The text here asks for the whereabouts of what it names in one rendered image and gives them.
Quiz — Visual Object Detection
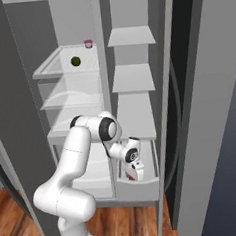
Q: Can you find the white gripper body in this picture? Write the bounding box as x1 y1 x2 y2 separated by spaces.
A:
122 158 147 184

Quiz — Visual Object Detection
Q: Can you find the white freezer drawer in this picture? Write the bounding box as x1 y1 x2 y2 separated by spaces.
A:
112 138 163 205

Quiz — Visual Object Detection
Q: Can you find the white freezer shelf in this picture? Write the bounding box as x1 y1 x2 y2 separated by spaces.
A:
109 62 157 95
105 24 157 49
113 91 158 143

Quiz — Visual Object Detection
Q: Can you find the glass fridge shelf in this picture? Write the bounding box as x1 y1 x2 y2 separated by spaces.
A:
38 86 105 112
44 105 109 141
29 42 102 81

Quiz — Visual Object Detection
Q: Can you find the light grey fridge door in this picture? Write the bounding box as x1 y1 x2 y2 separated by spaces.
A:
154 0 236 236

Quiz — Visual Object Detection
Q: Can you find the green lime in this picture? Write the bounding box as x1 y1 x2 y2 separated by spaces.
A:
70 55 83 69

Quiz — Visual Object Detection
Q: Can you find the dark grey fridge door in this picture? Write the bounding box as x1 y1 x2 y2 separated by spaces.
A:
0 0 74 236

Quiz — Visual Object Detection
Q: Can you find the grey fridge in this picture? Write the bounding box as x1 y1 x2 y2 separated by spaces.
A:
1 0 194 236

